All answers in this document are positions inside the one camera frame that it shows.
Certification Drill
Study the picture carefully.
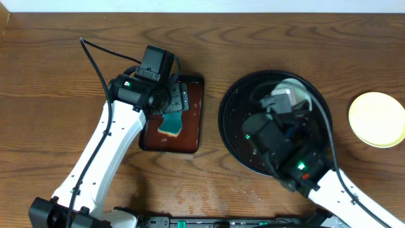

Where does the round black serving tray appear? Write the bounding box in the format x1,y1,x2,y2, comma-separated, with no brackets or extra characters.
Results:
218,70,332,177

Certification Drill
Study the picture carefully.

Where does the pale green plate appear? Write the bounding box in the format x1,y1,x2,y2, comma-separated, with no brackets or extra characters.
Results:
271,78,313,111

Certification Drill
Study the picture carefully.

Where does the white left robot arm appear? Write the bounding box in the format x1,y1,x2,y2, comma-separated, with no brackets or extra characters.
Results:
28,73,189,227

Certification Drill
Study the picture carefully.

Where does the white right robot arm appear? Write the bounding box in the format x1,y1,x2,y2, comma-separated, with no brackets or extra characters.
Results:
242,113,404,227

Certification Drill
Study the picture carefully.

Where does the black rectangular water tray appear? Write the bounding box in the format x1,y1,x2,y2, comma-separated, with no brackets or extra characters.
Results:
139,75,204,154

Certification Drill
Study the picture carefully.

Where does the yellow plate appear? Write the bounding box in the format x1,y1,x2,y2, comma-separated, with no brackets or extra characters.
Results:
348,92,404,148

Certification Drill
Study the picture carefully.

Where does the green scrubbing sponge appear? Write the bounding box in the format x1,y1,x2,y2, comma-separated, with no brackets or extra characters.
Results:
158,111,183,137

